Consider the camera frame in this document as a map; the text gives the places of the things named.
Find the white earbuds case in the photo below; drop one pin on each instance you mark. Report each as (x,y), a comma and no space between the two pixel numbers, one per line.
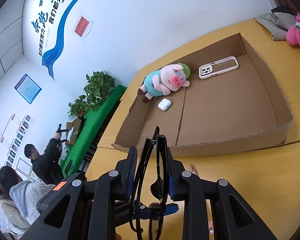
(164,104)

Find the person in grey hoodie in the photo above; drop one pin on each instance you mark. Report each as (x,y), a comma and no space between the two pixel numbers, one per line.
(25,193)

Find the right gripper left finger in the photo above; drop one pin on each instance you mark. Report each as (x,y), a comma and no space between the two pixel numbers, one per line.
(81,218)

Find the green potted plant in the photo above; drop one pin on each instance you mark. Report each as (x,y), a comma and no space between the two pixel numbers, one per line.
(98,88)

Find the brown cardboard box tray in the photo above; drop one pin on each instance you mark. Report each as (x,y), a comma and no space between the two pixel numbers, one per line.
(239,111)

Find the pink pig plush toy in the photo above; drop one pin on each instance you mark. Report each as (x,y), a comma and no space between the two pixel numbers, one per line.
(164,81)

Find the brown tissue box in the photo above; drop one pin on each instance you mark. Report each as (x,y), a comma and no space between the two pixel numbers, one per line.
(73,131)

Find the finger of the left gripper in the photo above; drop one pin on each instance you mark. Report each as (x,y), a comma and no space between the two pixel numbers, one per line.
(146,212)

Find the small potted plant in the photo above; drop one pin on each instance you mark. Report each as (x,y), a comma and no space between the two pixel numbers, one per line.
(79,106)

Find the person in black jacket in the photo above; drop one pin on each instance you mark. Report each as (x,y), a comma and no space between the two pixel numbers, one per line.
(46,166)

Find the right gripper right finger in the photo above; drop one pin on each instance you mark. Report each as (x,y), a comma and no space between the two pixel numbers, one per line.
(232,216)

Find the grey folded cloth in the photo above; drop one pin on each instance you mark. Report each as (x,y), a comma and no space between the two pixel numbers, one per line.
(277,22)

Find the white clear phone case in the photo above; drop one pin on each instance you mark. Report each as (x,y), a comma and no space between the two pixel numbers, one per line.
(218,67)

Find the green covered bench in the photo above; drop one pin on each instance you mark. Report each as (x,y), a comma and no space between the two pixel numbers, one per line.
(78,156)

